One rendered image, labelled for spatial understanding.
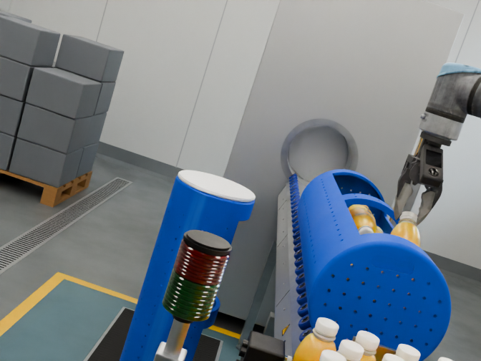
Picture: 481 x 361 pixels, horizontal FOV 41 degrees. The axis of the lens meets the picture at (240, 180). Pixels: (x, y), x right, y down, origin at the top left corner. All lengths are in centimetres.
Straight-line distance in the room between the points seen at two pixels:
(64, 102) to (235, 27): 237
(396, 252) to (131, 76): 555
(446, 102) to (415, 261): 39
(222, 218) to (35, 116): 290
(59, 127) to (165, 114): 207
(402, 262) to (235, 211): 90
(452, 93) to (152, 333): 129
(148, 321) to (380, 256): 114
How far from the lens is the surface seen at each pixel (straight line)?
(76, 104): 467
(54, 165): 479
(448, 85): 150
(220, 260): 79
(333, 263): 129
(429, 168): 145
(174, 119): 659
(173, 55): 657
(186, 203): 210
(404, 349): 115
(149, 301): 223
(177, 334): 84
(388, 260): 130
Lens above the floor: 149
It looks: 11 degrees down
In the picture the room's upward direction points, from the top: 18 degrees clockwise
